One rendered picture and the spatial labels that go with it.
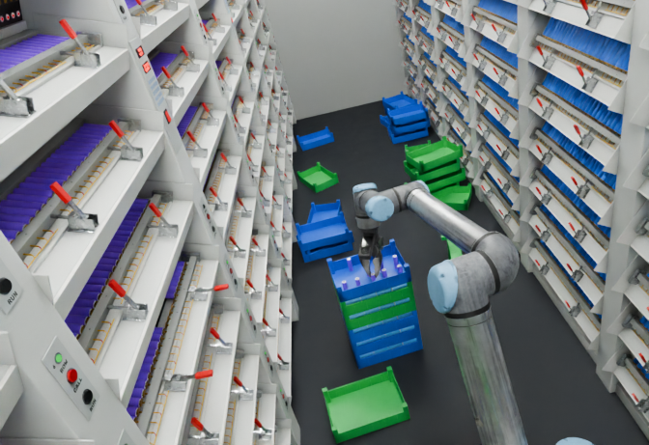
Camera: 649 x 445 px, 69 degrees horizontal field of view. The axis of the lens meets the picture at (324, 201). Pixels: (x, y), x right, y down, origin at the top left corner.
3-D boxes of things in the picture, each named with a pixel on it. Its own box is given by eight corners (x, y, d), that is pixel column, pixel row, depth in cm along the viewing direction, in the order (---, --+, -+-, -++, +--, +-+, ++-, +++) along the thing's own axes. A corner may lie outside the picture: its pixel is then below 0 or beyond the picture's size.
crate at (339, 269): (396, 253, 207) (393, 237, 203) (411, 281, 189) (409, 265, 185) (330, 272, 205) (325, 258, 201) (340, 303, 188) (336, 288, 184)
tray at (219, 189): (241, 165, 196) (242, 134, 190) (222, 252, 144) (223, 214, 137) (191, 161, 194) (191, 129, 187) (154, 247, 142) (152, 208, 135)
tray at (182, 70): (209, 72, 176) (209, 34, 169) (173, 133, 124) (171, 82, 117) (153, 66, 174) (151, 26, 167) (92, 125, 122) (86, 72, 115)
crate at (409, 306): (401, 280, 215) (398, 266, 211) (416, 310, 197) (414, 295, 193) (337, 299, 213) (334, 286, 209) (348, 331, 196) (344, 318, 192)
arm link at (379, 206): (397, 192, 164) (384, 184, 176) (366, 202, 162) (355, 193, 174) (402, 216, 167) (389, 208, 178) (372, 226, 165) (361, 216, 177)
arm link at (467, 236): (541, 246, 113) (417, 173, 175) (495, 263, 111) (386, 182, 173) (543, 287, 118) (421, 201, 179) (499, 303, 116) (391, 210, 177)
